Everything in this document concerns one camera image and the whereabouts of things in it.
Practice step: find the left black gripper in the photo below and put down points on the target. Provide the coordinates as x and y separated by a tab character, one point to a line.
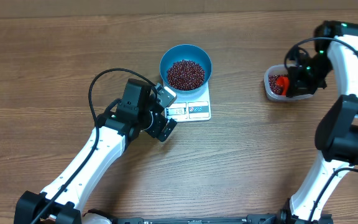
155	130

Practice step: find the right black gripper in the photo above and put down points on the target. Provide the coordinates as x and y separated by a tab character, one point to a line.
298	88

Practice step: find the red scoop with blue handle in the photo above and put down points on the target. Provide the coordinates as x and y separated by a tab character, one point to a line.
283	83

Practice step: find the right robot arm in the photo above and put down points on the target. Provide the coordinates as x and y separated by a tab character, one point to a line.
336	137

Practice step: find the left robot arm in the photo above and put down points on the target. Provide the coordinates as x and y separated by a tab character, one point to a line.
63	201

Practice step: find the white kitchen scale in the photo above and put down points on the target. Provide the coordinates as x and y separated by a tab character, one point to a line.
194	105

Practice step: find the red beans in bowl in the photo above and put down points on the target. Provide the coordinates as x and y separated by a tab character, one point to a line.
185	75

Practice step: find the blue bowl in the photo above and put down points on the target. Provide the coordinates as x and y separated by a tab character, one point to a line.
185	52

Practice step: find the red beans in container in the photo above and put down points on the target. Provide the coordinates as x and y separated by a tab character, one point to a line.
272	85

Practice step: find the clear plastic container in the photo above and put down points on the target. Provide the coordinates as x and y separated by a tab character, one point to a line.
279	70

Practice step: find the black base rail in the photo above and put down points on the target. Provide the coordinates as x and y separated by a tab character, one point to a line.
194	220

